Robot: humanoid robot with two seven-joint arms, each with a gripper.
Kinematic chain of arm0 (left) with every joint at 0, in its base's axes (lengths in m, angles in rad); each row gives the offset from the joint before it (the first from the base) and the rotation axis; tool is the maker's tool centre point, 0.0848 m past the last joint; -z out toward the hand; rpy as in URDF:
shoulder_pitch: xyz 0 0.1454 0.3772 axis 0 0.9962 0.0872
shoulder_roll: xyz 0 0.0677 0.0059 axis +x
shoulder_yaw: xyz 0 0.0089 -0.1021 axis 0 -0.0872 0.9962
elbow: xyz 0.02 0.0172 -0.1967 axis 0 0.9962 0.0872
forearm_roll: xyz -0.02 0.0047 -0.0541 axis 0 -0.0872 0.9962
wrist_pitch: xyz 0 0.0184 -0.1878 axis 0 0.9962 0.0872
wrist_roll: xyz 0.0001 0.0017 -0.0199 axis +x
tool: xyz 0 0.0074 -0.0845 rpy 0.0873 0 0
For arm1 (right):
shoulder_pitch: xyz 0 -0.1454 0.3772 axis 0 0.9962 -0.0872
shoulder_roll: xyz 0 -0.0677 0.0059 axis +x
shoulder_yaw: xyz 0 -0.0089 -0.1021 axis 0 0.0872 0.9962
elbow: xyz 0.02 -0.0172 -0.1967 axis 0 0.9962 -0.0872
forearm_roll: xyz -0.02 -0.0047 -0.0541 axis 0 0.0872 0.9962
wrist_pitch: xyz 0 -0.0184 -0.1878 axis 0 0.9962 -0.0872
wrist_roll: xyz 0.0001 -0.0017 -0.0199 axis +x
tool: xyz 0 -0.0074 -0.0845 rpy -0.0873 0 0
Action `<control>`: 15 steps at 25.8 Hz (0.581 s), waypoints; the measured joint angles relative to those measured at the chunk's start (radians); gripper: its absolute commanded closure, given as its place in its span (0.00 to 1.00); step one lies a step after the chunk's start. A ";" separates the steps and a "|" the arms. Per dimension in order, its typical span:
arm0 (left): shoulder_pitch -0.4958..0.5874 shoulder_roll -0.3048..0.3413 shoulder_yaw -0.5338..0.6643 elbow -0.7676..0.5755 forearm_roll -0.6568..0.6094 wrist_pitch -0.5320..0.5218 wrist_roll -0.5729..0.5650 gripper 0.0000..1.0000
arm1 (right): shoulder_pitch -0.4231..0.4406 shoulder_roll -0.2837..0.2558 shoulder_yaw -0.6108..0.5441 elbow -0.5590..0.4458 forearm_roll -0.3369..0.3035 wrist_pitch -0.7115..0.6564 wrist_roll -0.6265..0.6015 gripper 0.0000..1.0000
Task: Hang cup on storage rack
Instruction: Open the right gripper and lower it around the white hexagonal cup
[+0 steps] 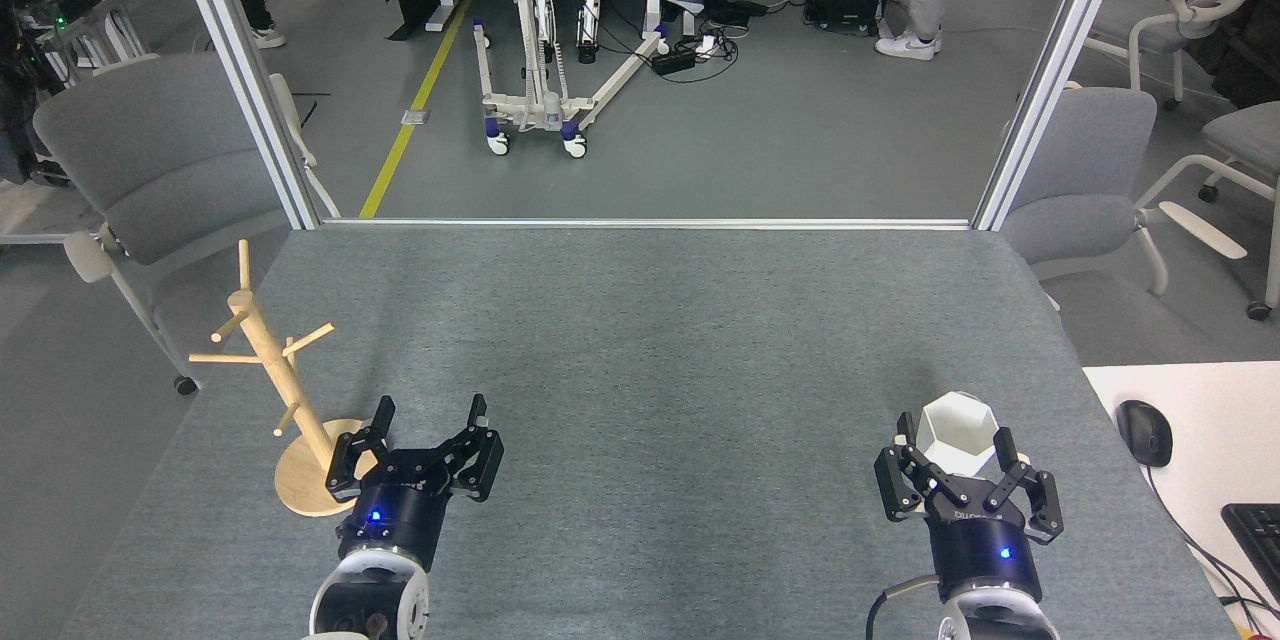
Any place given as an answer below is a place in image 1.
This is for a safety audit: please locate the grey office chair on casters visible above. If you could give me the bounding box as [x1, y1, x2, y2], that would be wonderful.
[1135, 100, 1280, 323]

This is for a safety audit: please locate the silver table edge rail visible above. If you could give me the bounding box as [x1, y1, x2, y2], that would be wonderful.
[320, 217, 973, 231]

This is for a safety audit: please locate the wooden cup rack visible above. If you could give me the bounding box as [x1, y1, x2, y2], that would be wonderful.
[189, 240, 387, 518]

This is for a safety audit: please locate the white hexagonal cup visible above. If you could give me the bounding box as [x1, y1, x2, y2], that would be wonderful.
[895, 391, 1002, 477]

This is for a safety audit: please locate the black computer mouse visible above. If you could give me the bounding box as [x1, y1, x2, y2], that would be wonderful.
[1116, 400, 1174, 468]

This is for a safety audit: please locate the black device with green light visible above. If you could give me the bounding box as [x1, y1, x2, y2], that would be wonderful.
[18, 0, 104, 29]

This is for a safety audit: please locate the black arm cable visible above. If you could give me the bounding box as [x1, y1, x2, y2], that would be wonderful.
[865, 575, 943, 640]

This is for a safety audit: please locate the black keyboard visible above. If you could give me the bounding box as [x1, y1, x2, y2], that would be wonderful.
[1221, 503, 1280, 611]

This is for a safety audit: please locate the silver frame post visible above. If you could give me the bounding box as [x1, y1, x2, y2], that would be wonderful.
[163, 0, 323, 231]
[972, 0, 1141, 231]

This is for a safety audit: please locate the grey chair with white frame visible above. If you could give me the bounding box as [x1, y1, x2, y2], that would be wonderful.
[1000, 80, 1251, 311]
[33, 53, 341, 396]

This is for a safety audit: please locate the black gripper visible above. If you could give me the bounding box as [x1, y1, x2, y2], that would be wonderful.
[873, 410, 1064, 607]
[326, 393, 505, 572]

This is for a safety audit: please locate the white office chair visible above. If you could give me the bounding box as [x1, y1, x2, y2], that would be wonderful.
[1085, 0, 1280, 111]

